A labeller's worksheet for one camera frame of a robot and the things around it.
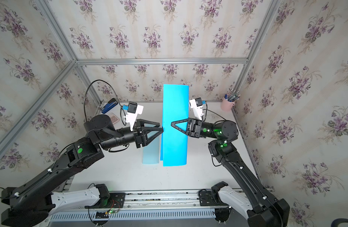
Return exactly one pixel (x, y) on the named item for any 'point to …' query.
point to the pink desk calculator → (114, 118)
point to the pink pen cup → (226, 105)
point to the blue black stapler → (111, 103)
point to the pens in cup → (231, 96)
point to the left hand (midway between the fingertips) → (162, 128)
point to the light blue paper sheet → (151, 152)
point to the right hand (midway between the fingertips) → (175, 129)
